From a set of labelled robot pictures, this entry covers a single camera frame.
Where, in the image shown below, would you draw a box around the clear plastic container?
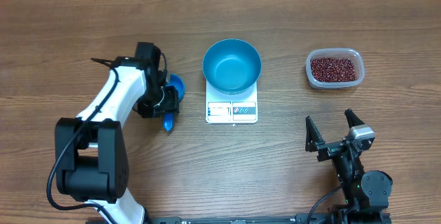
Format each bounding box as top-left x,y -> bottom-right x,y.
305,48 -> 365,90

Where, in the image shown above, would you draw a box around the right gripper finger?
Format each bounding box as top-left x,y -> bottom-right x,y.
305,116 -> 325,152
345,109 -> 365,128

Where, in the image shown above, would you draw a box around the blue plastic measuring scoop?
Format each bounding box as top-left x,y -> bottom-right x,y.
163,74 -> 185,132

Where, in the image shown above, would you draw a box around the teal bowl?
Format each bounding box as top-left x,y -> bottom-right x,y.
202,39 -> 263,94

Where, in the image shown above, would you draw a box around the red beans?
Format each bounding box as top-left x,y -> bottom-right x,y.
310,57 -> 356,83

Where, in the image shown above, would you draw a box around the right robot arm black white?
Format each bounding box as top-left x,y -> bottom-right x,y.
305,109 -> 393,223

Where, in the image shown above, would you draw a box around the white digital kitchen scale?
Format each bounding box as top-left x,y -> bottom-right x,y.
205,82 -> 258,124

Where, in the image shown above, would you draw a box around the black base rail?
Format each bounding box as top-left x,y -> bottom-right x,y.
145,213 -> 393,224

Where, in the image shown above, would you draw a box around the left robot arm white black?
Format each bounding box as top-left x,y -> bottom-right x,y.
46,42 -> 180,223

